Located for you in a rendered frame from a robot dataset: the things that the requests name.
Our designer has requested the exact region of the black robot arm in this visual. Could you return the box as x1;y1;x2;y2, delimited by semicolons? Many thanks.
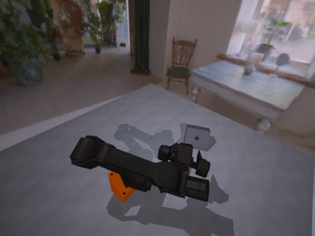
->
69;135;210;202

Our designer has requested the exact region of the grey sloped panel with hole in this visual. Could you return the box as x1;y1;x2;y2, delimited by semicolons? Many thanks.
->
184;124;210;149

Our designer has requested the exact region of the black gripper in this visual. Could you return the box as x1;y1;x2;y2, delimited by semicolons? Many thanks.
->
157;143;210;178

